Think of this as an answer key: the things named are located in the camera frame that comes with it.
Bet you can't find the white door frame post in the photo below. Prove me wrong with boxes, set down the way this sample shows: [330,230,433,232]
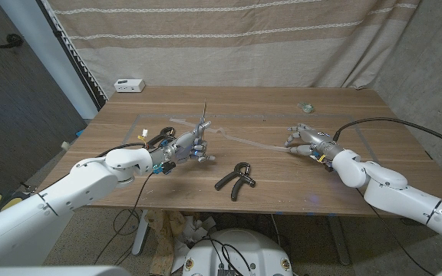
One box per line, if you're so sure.
[0,0,99,120]

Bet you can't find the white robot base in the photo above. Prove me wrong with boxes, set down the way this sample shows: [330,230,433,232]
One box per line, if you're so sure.
[182,228,294,276]

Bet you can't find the green clear tape dispenser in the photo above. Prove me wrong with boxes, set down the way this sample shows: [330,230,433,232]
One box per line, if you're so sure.
[296,101,315,114]

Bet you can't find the grey table leg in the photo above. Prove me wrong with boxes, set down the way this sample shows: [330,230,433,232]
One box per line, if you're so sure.
[326,215,352,266]

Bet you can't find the dark grey door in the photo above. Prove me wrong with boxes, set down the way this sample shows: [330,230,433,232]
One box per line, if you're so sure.
[0,0,88,192]

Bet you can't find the white power strip box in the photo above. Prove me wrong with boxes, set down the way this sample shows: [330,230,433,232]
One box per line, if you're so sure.
[114,78,147,94]

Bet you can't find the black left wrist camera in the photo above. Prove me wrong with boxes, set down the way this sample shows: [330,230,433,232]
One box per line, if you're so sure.
[152,160,177,176]

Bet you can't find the beige striped curtain backdrop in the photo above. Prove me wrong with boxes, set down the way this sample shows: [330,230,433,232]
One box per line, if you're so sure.
[40,0,424,99]

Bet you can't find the black hand grip exerciser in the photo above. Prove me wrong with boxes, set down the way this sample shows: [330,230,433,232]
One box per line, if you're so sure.
[146,127,176,149]
[214,162,256,202]

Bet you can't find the thin black arm wire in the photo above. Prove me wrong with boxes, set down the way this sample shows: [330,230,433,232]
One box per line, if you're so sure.
[355,187,437,276]
[92,172,156,266]

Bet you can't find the white table leg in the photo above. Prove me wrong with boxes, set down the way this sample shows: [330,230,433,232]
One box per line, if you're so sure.
[131,209,150,257]

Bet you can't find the black looped base cable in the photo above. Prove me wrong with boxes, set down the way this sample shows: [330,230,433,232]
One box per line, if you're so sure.
[203,237,252,275]

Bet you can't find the brown cardboard piece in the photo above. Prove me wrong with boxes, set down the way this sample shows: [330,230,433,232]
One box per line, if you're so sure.
[146,209,186,276]

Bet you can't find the stretched clear tape strip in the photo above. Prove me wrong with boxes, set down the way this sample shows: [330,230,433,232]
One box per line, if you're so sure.
[169,117,295,153]

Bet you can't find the crumpled white paper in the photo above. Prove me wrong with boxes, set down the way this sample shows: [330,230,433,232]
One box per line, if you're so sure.
[173,214,218,273]

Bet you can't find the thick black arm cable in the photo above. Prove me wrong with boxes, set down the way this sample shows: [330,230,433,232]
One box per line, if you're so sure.
[331,117,442,154]
[96,142,147,159]

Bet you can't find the black zigzag curtain rail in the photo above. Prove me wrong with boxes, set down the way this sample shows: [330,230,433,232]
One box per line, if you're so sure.
[36,0,109,112]

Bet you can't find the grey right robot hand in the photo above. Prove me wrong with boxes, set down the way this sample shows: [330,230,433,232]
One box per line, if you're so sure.
[284,123,345,162]

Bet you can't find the black door handle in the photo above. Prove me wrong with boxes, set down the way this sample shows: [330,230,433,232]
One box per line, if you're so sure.
[0,33,25,50]

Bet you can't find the black floor cable loop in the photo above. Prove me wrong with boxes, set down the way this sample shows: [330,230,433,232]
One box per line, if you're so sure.
[112,209,141,237]

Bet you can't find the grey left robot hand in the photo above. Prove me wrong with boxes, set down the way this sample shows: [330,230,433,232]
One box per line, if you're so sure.
[151,120,216,166]

